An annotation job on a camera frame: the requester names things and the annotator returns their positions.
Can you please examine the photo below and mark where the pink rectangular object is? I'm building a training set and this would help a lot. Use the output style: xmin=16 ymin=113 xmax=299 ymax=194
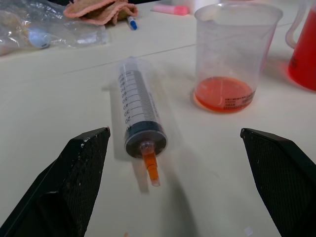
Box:
xmin=150 ymin=4 xmax=190 ymax=16

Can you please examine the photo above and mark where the jug with red liquid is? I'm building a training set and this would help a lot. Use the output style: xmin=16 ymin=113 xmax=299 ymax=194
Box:
xmin=285 ymin=0 xmax=316 ymax=92

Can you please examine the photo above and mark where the clear beaker with orange liquid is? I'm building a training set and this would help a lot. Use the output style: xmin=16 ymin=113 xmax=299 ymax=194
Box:
xmin=194 ymin=2 xmax=283 ymax=115

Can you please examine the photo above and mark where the white round object blue label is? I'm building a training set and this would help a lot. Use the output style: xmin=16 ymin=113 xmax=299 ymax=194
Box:
xmin=28 ymin=28 xmax=52 ymax=49

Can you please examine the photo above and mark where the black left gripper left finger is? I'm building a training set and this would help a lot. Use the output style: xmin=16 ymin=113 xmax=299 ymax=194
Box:
xmin=0 ymin=126 xmax=111 ymax=237

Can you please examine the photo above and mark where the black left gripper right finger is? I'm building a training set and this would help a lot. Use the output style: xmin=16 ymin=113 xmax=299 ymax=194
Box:
xmin=240 ymin=127 xmax=316 ymax=237

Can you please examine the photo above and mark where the blue capped marker pen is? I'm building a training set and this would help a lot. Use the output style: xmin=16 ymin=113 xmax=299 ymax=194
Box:
xmin=126 ymin=15 xmax=138 ymax=31

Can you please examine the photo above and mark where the large clear plastic syringe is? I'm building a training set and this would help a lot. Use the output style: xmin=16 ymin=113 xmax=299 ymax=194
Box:
xmin=115 ymin=56 xmax=168 ymax=188

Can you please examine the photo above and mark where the clear plastic bag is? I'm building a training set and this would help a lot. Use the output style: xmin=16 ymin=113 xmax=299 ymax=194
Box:
xmin=0 ymin=0 xmax=110 ymax=57

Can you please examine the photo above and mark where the pink folded cloth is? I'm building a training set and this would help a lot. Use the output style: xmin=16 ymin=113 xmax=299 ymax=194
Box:
xmin=63 ymin=0 xmax=139 ymax=26

